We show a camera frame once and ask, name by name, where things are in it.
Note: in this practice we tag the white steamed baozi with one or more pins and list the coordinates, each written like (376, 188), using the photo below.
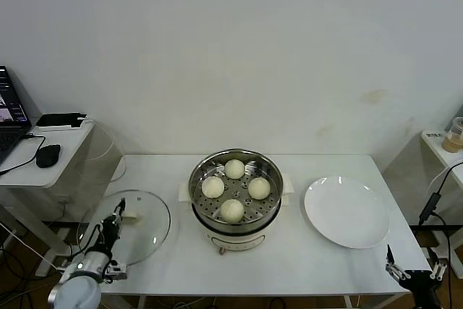
(232, 210)
(212, 186)
(259, 188)
(234, 168)

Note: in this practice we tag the grey left wrist camera module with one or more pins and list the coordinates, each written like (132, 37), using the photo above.
(116, 271)

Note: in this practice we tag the plastic cup with brown drink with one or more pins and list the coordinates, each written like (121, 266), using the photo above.
(452, 142)

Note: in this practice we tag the stainless steel steamer basket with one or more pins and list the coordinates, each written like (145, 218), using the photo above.
(202, 178)

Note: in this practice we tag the white electric cooker pot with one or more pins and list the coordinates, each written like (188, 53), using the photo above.
(235, 244)

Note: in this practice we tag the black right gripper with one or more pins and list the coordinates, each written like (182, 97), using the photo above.
(423, 287)

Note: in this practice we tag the black flat device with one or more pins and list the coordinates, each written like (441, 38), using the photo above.
(58, 118)

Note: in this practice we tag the black computer mouse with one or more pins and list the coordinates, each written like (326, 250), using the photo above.
(48, 155)

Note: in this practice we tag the white side desk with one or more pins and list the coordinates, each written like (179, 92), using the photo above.
(43, 177)

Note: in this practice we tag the white round plate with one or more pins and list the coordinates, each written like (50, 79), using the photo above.
(347, 215)

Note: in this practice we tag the white side table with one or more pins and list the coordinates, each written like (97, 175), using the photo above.
(448, 164)

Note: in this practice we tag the black laptop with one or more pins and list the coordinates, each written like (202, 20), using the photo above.
(11, 106)

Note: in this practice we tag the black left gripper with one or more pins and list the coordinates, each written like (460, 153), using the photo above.
(110, 233)

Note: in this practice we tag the white flat box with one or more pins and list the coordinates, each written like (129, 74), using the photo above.
(54, 128)

